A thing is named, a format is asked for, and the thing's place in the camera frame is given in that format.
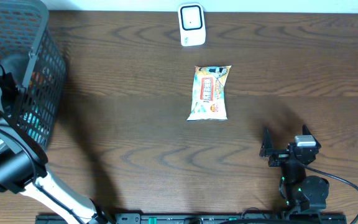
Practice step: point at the yellow orange snack bag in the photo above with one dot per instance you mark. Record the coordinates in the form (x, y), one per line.
(208, 99)

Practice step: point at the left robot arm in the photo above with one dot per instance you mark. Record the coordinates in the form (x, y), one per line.
(24, 170)

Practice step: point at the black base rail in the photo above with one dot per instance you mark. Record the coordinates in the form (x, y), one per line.
(128, 218)

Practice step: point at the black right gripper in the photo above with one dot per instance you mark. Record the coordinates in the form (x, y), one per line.
(266, 145)

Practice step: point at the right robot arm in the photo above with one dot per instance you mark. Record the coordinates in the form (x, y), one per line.
(303, 193)

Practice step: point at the white barcode scanner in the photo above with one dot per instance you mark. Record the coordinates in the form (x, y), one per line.
(192, 24)

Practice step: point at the grey plastic mesh basket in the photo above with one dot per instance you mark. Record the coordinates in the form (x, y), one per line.
(29, 52)

